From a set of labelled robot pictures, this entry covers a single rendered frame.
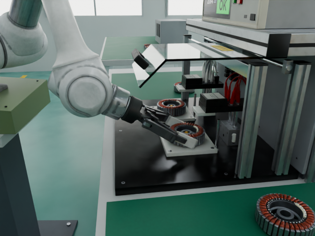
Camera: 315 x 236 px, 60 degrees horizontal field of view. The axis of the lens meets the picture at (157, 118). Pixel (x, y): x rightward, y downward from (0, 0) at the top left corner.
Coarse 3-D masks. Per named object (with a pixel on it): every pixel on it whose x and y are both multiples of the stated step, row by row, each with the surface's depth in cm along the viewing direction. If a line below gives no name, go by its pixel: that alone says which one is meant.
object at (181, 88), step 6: (186, 78) 100; (192, 78) 100; (198, 78) 100; (186, 84) 100; (192, 84) 100; (198, 84) 100; (204, 84) 101; (210, 84) 101; (216, 84) 101; (222, 84) 102; (180, 90) 101; (186, 90) 101; (192, 90) 101; (210, 90) 103
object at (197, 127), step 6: (174, 126) 85; (180, 126) 86; (186, 126) 86; (192, 126) 86; (198, 126) 85; (180, 132) 86; (192, 132) 86; (198, 132) 81; (204, 132) 82; (198, 138) 79; (204, 138) 83; (180, 144) 79; (198, 144) 80
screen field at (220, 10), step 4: (220, 0) 84; (224, 0) 82; (228, 0) 79; (220, 4) 85; (224, 4) 82; (228, 4) 79; (220, 8) 85; (224, 8) 82; (228, 8) 79; (220, 12) 85; (224, 12) 82; (228, 12) 79
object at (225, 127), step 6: (222, 120) 88; (222, 126) 86; (228, 126) 83; (222, 132) 87; (228, 132) 82; (234, 132) 82; (222, 138) 87; (228, 138) 82; (228, 144) 83; (234, 144) 83
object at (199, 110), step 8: (200, 96) 83; (208, 96) 80; (216, 96) 80; (224, 96) 80; (200, 104) 83; (208, 104) 78; (216, 104) 78; (224, 104) 78; (240, 104) 80; (200, 112) 79; (208, 112) 78; (216, 112) 79; (232, 112) 83; (232, 120) 84
